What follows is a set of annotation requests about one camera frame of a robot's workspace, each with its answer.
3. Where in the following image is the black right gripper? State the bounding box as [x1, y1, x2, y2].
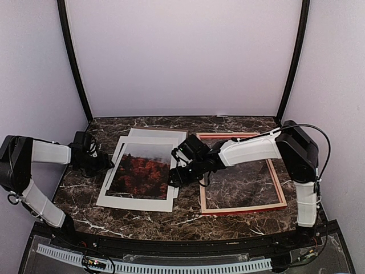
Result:
[167, 158, 206, 188]

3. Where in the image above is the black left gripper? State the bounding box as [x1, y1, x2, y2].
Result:
[76, 152, 113, 178]

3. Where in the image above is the red wooden picture frame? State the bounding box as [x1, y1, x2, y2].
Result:
[196, 131, 287, 215]

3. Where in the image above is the white backing sheet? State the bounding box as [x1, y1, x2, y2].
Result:
[104, 127, 189, 198]

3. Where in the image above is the white mat with photo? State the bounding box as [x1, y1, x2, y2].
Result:
[96, 136, 179, 212]

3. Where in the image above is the clear acrylic sheet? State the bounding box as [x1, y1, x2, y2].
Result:
[204, 159, 282, 208]

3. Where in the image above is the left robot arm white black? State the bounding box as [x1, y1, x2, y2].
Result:
[1, 131, 115, 249]

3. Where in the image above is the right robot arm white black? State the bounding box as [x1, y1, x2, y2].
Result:
[168, 120, 324, 248]

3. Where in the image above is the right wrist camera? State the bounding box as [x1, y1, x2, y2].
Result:
[178, 135, 210, 160]

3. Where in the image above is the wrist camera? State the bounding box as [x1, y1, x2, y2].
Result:
[72, 131, 92, 151]
[178, 135, 210, 160]

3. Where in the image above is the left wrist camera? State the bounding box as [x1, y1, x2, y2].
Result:
[72, 131, 92, 151]

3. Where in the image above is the white slotted cable duct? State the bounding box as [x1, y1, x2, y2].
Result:
[36, 244, 272, 273]

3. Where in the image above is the black enclosure frame post right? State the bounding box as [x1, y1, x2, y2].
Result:
[275, 0, 310, 123]

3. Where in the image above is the black enclosure frame post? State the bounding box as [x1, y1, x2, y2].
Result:
[275, 0, 310, 123]
[56, 0, 94, 123]

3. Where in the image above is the black front rail base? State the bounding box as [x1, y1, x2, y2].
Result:
[18, 220, 355, 273]

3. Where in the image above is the black enclosure frame post left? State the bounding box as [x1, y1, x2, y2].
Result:
[56, 0, 94, 123]

